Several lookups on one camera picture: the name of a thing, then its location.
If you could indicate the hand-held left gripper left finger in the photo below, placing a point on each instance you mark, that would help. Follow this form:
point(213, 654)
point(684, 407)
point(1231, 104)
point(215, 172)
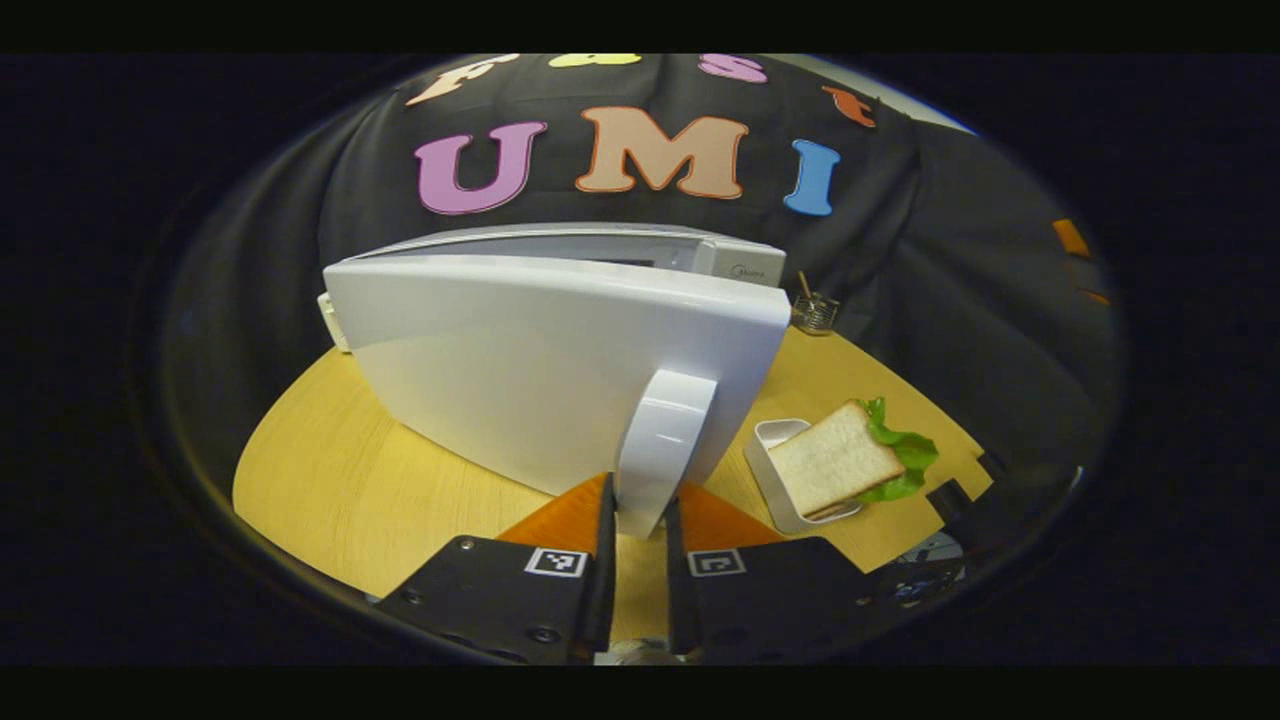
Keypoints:
point(604, 590)

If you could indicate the clear glass container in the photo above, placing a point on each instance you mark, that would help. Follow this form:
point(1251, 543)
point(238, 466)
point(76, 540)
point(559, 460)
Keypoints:
point(816, 315)

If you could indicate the black backdrop cloth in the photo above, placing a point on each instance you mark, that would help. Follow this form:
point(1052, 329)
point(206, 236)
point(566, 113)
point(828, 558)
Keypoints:
point(950, 250)

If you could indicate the black table edge clamp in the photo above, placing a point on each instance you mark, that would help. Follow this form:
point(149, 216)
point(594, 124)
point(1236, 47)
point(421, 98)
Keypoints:
point(948, 497)
point(991, 465)

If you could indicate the sandwich with green lettuce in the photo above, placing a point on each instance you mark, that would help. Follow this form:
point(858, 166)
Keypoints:
point(830, 460)

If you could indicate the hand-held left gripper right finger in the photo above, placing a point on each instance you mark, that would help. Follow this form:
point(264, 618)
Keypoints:
point(680, 590)

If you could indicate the white microwave oven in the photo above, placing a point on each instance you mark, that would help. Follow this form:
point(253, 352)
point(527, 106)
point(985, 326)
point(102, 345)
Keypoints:
point(520, 370)

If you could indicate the thin wooden stick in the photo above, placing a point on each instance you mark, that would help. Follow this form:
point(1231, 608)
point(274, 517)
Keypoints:
point(804, 285)

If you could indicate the white rectangular tray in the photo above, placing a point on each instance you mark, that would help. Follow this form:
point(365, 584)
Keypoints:
point(775, 435)

